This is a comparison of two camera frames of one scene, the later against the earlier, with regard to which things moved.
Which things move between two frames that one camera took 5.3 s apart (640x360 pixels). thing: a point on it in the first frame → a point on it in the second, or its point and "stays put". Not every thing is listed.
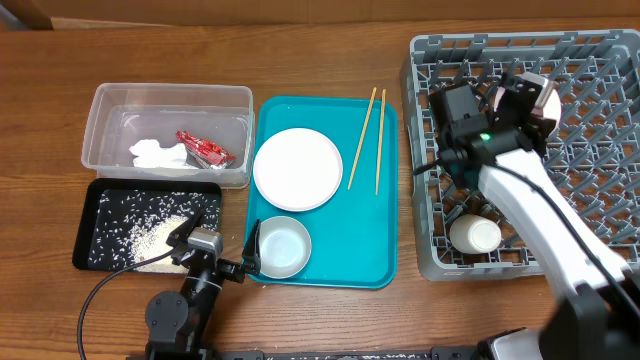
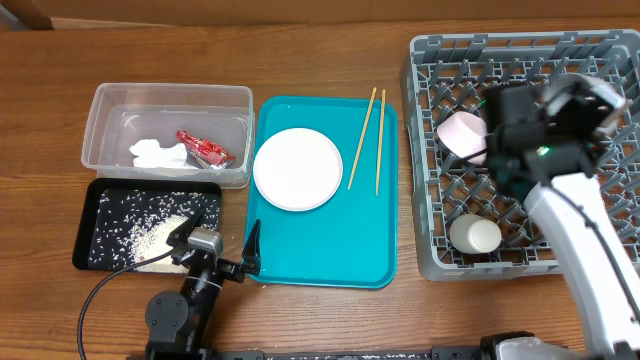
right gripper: [538, 130] → [590, 141]
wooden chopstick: [361, 139] stays put
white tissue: [150, 154] stays put
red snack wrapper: [211, 155] stays put
